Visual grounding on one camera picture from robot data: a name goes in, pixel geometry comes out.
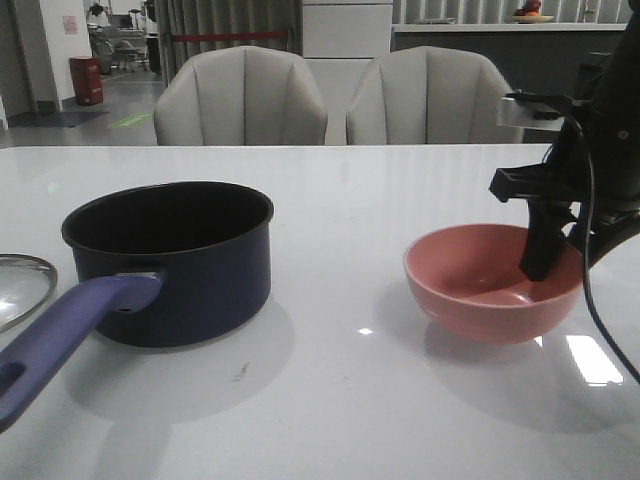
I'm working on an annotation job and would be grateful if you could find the beige chair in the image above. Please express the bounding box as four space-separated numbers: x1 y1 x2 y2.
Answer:
154 46 328 146
345 46 523 145

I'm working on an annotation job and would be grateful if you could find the red trash bin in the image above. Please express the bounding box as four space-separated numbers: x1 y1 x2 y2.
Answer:
69 57 104 106

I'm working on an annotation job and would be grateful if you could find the dark blue saucepan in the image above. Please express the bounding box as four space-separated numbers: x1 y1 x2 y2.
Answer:
1 181 274 428

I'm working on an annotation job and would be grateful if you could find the pink bowl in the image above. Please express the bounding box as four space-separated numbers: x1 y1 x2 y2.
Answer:
404 224 582 344

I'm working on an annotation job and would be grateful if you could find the white cabinet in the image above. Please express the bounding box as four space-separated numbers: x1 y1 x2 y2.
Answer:
301 1 393 59

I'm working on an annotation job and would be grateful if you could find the left beige chair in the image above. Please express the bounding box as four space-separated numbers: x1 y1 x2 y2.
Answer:
154 46 328 146

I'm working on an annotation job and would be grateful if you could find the red barrier belt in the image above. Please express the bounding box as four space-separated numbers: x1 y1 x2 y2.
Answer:
169 30 289 43

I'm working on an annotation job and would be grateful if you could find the glass lid with blue knob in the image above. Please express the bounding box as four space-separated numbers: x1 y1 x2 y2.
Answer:
1 254 58 332

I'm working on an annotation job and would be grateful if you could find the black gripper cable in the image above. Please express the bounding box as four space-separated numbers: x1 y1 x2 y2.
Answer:
505 92 640 386

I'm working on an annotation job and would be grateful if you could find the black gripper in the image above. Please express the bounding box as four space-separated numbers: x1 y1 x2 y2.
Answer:
489 129 639 281

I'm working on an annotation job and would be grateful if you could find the grey counter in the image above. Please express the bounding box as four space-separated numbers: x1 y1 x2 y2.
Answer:
393 32 622 143

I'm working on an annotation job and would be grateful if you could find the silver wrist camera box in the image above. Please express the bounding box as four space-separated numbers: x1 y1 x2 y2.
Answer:
497 96 564 131

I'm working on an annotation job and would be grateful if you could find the right beige chair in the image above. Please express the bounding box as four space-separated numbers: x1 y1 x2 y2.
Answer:
345 46 523 145

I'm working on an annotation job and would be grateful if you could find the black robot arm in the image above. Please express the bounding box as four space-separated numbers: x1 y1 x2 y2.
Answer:
489 1 639 281

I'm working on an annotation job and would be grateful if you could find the fruit plate on counter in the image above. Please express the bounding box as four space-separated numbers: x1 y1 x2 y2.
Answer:
512 0 554 24

